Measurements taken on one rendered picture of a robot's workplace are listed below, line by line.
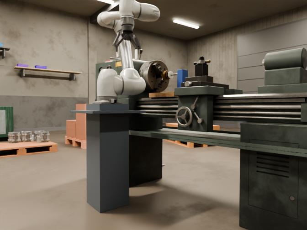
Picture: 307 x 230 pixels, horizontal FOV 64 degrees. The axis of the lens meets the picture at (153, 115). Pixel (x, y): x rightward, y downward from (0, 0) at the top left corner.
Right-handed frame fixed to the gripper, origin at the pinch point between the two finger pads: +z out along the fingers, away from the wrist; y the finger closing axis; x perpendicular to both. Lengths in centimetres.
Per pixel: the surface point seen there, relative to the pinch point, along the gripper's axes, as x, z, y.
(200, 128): 18, 49, -50
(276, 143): 66, 54, -64
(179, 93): 2.6, 23.7, -41.6
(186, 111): 8, 37, -44
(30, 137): -347, 90, 34
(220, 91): 23, 22, -64
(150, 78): -50, 7, -47
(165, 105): -27, 32, -49
